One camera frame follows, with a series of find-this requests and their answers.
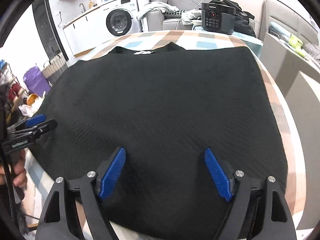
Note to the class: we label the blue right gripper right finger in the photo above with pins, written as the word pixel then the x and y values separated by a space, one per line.
pixel 221 175

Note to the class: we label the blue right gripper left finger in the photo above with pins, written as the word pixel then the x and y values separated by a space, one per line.
pixel 109 172

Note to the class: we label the black knit sweater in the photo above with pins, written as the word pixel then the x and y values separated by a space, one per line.
pixel 165 108

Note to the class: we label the pile of black clothes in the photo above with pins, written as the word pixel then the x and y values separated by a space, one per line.
pixel 242 18

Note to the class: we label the person left hand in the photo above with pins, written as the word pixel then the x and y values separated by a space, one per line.
pixel 20 179

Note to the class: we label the checkered table cloth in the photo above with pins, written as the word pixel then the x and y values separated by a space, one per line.
pixel 200 40

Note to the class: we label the purple paper bag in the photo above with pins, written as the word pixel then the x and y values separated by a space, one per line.
pixel 36 82

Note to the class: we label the woven laundry basket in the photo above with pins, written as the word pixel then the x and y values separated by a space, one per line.
pixel 54 68

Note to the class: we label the grey near cabinet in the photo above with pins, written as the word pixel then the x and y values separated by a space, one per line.
pixel 303 102

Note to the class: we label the white kitchen cabinet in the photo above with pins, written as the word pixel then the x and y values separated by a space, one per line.
pixel 86 32

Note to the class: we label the grey bedside cabinet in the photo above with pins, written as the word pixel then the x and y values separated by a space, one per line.
pixel 284 64

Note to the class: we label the small teal checkered table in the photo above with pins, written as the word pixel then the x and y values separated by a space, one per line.
pixel 235 34

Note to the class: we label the green plush toy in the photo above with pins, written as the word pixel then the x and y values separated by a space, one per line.
pixel 297 45

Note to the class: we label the white washing machine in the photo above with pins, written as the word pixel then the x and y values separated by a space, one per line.
pixel 120 18

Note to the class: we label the black electric pressure cooker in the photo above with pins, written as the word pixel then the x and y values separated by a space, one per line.
pixel 218 18

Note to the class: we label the grey sofa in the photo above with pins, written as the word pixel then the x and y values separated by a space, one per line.
pixel 164 14

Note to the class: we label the grey bed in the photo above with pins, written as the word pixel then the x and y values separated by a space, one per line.
pixel 289 20

